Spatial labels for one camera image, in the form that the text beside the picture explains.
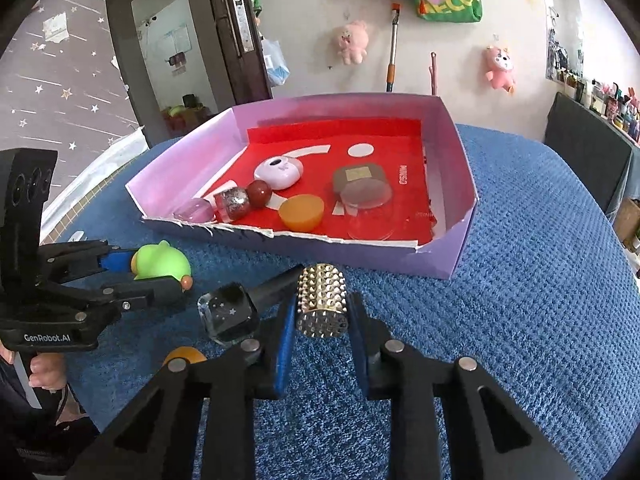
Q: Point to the glitter bottle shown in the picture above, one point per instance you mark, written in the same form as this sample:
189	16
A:
232	204

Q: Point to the star patterned curtain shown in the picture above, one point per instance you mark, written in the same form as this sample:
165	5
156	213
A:
60	100

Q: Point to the blue textured blanket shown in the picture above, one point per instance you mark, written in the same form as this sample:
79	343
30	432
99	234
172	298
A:
500	310

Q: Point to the pink plush with white face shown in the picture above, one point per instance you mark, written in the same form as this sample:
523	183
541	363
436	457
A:
500	67

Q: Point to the purple cardboard box red lining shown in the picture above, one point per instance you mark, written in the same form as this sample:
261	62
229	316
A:
320	252

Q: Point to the red-brown ball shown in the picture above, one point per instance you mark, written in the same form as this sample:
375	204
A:
258	194

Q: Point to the white plastic sheet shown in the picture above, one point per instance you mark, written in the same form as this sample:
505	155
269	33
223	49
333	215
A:
100	170

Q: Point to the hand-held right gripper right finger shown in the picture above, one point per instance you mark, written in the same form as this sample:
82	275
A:
357	340

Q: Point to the table with dark cloth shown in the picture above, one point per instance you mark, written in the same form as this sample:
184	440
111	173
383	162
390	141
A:
585	145

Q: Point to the green rubber toy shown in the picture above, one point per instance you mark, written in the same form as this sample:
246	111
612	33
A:
160	260

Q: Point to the dark cloth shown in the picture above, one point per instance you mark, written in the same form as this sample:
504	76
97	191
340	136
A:
35	445

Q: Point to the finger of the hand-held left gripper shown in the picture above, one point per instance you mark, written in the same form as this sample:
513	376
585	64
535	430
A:
117	260
150	294

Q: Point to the person's left hand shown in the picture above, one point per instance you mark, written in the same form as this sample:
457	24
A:
47	372

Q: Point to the gold studded cylinder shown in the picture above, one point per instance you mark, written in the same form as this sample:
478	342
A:
322	305

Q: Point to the row of cosmetic bottles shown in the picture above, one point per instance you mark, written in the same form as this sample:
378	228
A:
615	100

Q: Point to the red tassel charm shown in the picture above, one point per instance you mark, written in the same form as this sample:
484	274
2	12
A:
425	2

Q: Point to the brown rounded case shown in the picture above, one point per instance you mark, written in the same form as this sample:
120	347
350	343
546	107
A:
360	174

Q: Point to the pink nail polish bottle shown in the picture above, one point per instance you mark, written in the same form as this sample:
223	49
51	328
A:
195	210

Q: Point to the plastic bag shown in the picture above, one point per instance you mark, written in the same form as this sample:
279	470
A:
276	62

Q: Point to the silver door lock plate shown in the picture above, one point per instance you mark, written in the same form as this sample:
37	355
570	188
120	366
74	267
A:
239	20

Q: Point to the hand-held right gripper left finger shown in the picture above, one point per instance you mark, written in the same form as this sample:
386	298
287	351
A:
285	340

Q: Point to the wall mirror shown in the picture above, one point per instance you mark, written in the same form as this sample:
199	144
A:
565	45

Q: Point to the pink round case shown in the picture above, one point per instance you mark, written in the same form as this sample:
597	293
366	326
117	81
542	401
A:
277	172

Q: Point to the orange half sphere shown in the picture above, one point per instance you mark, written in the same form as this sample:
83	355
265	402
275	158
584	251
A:
185	355
300	212

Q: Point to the black bottle with cube cap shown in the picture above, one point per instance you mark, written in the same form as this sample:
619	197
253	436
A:
227	312

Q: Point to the clear glass cup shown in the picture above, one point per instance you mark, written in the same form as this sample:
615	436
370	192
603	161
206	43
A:
370	217

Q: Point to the dark wooden door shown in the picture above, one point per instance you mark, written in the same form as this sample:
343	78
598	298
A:
225	75

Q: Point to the pink bear plush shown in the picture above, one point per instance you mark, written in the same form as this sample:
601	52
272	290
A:
351	42

